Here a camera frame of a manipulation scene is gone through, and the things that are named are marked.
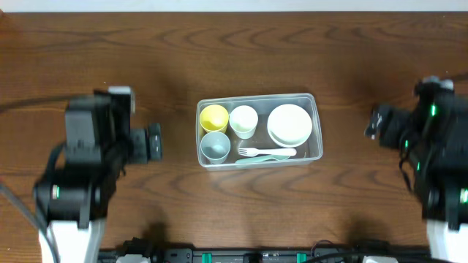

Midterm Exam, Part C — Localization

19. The grey plastic cup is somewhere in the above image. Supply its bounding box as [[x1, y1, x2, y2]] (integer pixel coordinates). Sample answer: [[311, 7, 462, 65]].
[[200, 131, 231, 164]]

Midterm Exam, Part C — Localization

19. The yellow plastic cup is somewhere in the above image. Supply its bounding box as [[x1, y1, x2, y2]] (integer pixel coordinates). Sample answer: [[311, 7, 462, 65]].
[[199, 104, 230, 133]]

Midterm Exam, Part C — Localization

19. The white plastic cup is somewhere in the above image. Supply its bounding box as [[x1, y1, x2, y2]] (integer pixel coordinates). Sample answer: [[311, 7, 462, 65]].
[[229, 105, 259, 140]]

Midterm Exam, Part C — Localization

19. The white plastic bowl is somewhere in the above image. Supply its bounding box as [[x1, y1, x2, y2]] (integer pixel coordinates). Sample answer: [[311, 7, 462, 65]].
[[267, 104, 313, 148]]

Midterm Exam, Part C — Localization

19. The white plastic fork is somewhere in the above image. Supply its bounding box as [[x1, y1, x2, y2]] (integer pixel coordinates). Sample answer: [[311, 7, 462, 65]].
[[238, 148, 297, 157]]

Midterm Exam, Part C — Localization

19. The mint green plastic spoon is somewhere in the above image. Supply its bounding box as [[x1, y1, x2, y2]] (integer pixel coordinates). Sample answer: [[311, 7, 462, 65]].
[[235, 155, 290, 165]]

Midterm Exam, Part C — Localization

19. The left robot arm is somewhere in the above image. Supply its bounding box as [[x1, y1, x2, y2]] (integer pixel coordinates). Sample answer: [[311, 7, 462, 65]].
[[34, 86, 162, 262]]

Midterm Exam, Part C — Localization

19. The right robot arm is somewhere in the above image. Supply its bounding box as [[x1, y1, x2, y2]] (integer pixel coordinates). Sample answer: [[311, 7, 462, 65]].
[[364, 76, 467, 262]]

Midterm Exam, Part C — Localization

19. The clear plastic container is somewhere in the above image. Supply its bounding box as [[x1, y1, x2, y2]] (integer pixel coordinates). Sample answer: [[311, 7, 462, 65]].
[[196, 94, 323, 171]]

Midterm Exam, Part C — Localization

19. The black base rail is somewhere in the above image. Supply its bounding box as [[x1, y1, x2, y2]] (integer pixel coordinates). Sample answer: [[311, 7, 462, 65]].
[[97, 237, 431, 263]]

